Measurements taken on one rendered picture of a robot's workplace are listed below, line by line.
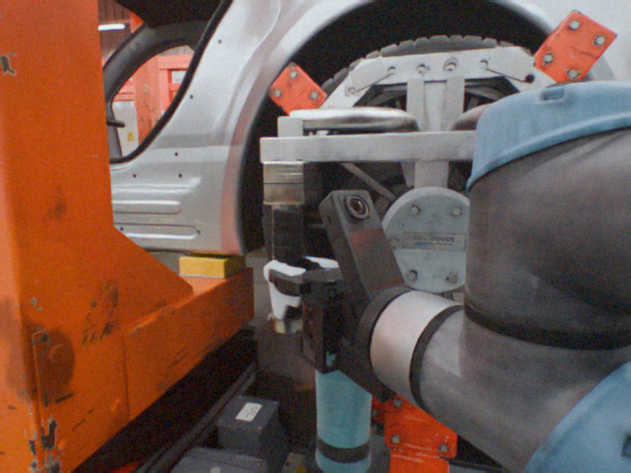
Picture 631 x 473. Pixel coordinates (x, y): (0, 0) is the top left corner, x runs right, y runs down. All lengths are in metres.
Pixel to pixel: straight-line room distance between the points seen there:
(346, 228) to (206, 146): 0.74
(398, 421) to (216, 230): 0.60
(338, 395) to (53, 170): 0.49
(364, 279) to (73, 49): 0.51
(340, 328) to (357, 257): 0.07
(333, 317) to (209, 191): 0.69
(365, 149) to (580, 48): 0.36
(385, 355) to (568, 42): 0.54
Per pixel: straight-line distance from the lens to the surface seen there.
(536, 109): 0.19
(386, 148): 0.44
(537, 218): 0.18
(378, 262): 0.32
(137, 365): 0.75
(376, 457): 1.13
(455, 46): 0.75
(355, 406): 0.60
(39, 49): 0.61
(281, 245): 0.43
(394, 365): 0.26
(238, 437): 0.89
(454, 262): 0.49
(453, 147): 0.44
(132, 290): 0.73
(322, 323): 0.33
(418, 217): 0.48
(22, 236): 0.56
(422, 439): 0.75
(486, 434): 0.23
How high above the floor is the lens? 0.92
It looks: 8 degrees down
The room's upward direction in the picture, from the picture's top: straight up
